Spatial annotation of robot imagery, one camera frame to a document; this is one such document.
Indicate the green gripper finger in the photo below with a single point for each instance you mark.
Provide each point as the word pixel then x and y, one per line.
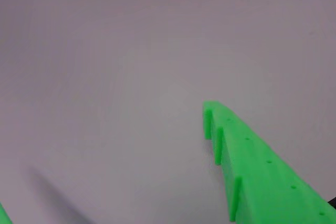
pixel 3 216
pixel 262 182

